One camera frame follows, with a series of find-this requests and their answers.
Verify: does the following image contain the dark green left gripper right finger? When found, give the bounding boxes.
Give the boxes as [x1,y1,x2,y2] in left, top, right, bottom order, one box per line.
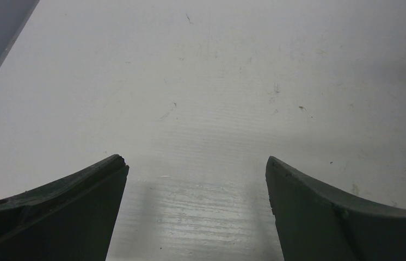
[266,156,406,260]

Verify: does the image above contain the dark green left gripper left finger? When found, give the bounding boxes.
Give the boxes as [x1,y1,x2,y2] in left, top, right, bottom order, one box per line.
[0,154,129,260]

